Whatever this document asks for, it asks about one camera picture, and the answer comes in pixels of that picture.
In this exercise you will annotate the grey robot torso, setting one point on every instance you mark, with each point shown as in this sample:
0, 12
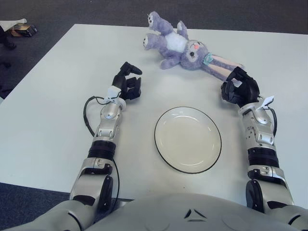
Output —
168, 211

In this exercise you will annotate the purple plush bunny doll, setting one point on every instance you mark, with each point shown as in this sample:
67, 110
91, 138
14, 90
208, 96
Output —
168, 41

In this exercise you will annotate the white plate with black rim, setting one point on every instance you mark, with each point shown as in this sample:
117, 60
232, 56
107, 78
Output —
187, 139

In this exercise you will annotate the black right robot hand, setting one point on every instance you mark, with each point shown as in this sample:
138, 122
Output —
247, 89

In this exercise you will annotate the white crumpled cloth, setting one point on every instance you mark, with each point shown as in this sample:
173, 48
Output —
9, 24

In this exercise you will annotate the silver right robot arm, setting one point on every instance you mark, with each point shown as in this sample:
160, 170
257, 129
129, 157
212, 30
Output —
262, 134

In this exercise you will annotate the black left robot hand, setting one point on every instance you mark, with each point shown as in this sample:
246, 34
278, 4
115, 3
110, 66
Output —
125, 84

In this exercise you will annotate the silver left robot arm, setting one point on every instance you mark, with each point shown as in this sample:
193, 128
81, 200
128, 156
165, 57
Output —
106, 134

